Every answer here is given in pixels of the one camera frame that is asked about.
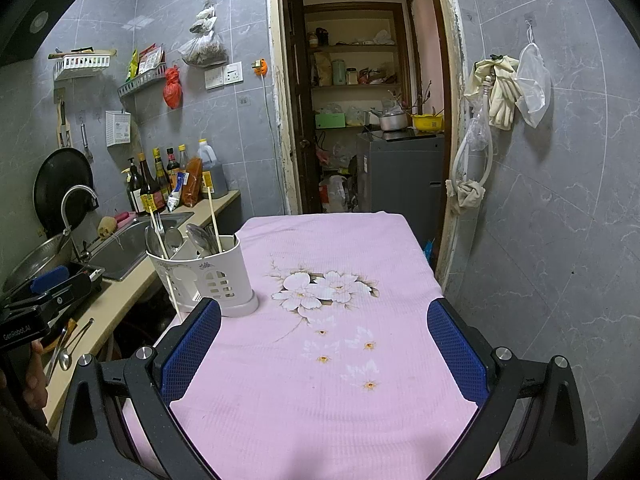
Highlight yellow bowl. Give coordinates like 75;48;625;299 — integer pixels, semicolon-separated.
410;112;445;132

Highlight grey wall shelf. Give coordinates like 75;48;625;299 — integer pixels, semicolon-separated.
117;67;167;99

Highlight white wall basket rack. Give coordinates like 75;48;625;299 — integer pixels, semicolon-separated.
48;49;118;82

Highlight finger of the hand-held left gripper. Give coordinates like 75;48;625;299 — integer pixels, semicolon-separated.
4;264;72;307
9;271;94;319

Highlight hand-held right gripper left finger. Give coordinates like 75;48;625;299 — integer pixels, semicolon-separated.
57;297;223;480

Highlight small metal spoon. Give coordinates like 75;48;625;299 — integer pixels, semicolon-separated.
58;317;95;372

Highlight dark wooden door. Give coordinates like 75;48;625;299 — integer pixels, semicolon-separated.
287;0;322;214

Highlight white plastic jug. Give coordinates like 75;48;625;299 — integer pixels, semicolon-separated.
319;174;349;214

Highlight black frying pan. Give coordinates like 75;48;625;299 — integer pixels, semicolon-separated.
32;147;96;239

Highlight beige kitchen countertop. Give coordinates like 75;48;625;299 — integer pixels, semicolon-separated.
42;189;242;431

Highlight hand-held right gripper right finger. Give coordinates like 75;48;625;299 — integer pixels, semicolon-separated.
426;298;590;480

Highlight dark pump bottle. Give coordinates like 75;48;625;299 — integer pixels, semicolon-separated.
123;157;146;214

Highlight large cooking oil jug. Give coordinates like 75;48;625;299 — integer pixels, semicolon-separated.
195;138;229;200

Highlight worn door frame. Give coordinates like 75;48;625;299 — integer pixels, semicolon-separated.
264;0;469;283

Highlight metal peeler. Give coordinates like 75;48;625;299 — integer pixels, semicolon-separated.
79;122;95;164

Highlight red plastic bag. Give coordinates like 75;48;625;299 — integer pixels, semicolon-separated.
163;65;182;110

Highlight blue and white packet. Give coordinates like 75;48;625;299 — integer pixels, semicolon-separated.
167;172;189;213

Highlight white hose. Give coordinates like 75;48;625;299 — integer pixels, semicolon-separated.
448;80;494;187

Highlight person's left hand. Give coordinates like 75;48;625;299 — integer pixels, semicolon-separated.
21;339;52;412

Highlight person's left forearm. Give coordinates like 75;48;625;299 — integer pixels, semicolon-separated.
0;400;58;480

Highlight snack packets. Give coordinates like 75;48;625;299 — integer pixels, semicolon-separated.
124;44;166;81

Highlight metal basin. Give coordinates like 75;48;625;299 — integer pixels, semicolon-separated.
2;232;74;294

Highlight metal chopsticks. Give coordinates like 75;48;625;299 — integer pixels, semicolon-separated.
47;324;69;387

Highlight orange noodle packet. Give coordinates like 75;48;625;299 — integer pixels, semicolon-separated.
180;157;204;209

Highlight dark bottle with yellow cap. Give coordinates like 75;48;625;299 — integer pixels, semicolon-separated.
151;147;171;204

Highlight dark bottle with red cap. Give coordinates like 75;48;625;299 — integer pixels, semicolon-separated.
165;147;182;192

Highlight black range hood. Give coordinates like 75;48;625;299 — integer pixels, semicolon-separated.
0;0;96;67

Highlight white wall switch and socket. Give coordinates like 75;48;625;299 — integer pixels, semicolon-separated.
203;61;245;90

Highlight soy sauce bottle yellow label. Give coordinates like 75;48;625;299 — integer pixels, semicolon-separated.
137;152;166;214

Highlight metal pot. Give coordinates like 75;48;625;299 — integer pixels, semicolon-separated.
370;109;409;133

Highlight wooden board with knife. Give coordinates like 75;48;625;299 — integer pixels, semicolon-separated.
53;88;74;149

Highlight clear hanging plastic bag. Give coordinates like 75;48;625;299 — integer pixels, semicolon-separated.
514;19;552;129

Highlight cream rubber gloves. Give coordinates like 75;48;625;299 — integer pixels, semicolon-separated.
463;55;521;130

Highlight white plastic utensil holder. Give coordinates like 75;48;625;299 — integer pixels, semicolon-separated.
146;233;260;319

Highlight clear bag of dried goods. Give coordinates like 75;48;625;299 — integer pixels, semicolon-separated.
178;2;229;67

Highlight steel sink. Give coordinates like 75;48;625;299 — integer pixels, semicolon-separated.
81;209;195;282

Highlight small white wall basket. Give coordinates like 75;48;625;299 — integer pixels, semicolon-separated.
104;109;132;149

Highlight grey cabinet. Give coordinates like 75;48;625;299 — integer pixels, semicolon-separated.
355;131;446;249

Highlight pink floral tablecloth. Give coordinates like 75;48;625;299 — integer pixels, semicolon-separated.
120;210;483;480

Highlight wooden shelf unit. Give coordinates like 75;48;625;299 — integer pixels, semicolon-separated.
302;2;406;92

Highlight metal faucet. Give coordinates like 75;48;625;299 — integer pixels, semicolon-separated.
60;184;100;242

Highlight tied cloth rag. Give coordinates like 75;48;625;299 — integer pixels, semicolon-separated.
445;178;487;210

